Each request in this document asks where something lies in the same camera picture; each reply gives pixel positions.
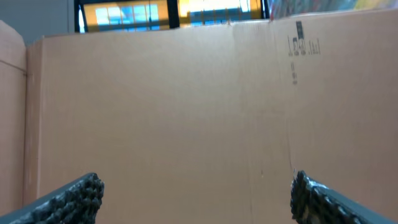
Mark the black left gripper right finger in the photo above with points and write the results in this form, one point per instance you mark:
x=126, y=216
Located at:
x=312, y=202

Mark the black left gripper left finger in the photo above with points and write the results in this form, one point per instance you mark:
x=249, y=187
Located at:
x=74, y=203

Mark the brown cardboard box wall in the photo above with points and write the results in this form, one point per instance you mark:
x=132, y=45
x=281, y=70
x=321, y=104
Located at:
x=204, y=124

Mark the black framed window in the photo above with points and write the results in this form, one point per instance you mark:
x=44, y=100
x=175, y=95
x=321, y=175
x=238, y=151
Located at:
x=148, y=15

